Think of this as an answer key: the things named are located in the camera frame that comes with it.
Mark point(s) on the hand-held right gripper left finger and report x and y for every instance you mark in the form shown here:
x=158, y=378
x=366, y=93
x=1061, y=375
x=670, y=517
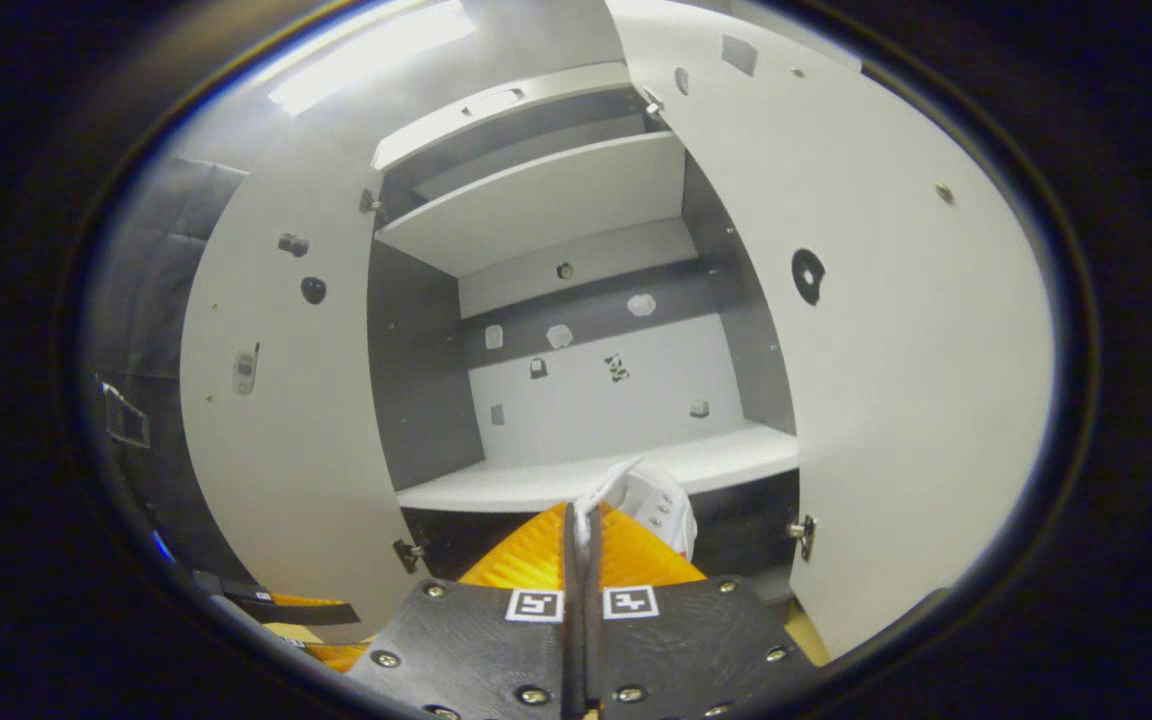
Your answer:
x=476, y=650

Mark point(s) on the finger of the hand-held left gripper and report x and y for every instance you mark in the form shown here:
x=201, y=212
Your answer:
x=266, y=605
x=338, y=657

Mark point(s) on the white cabinet door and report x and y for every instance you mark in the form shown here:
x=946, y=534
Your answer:
x=916, y=400
x=286, y=450

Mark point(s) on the white shoe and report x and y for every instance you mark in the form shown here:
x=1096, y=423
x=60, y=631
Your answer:
x=656, y=510

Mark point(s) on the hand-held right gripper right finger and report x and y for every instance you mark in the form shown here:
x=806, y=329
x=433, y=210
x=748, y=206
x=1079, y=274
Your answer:
x=686, y=650

